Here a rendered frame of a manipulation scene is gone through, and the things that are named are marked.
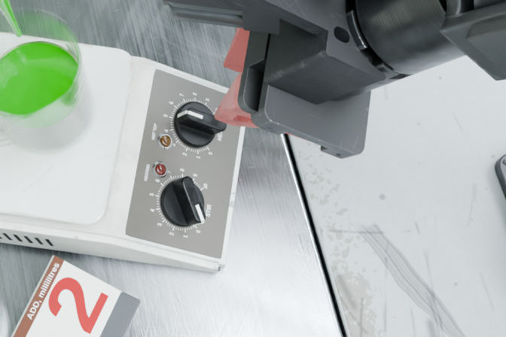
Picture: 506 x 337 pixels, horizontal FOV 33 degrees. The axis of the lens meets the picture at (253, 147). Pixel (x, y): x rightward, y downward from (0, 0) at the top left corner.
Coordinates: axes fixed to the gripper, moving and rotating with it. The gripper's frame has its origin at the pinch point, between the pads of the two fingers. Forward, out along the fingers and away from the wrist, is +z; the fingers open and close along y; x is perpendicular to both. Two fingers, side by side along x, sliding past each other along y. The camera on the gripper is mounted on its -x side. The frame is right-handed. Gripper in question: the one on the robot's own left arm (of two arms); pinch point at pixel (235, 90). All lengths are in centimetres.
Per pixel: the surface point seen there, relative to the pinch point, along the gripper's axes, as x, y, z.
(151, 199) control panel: -0.7, 6.2, 7.3
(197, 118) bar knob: 0.6, 0.4, 5.5
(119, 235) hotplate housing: -2.4, 9.1, 7.3
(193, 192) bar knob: 1.3, 5.3, 5.5
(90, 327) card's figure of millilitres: -0.7, 14.4, 12.9
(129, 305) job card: 1.6, 12.4, 12.3
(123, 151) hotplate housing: -3.2, 3.5, 7.6
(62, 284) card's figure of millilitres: -3.6, 12.2, 12.1
